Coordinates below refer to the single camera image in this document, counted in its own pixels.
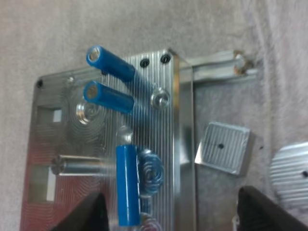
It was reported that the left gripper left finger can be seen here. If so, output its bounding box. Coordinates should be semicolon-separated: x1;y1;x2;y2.
51;192;109;231

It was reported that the grey ribbed square block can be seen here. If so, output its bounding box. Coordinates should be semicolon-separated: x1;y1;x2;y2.
194;122;251;176

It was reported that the grey ribbed disc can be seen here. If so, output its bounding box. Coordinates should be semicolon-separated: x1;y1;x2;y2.
269;141;308;209

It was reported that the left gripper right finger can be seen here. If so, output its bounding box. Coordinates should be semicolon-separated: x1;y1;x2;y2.
237;185;308;231

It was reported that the metal plate on aluminium frame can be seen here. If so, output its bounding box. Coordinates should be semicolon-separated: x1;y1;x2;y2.
20;48;259;231

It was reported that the bright blue cylinder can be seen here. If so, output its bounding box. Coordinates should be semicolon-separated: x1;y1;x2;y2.
86;45;136;83
115;143;142;227
82;80;135;114

